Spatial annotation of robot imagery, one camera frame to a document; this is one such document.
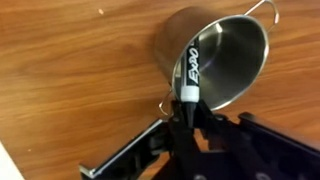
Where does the black Expo marker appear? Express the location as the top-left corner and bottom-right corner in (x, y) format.
(179, 36), (202, 129)

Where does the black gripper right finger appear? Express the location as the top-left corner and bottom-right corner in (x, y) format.
(193, 100), (320, 180)

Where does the stainless steel pot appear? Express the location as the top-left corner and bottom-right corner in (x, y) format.
(153, 0), (280, 118)

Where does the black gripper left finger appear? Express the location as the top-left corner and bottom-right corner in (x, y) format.
(79, 99), (198, 180)

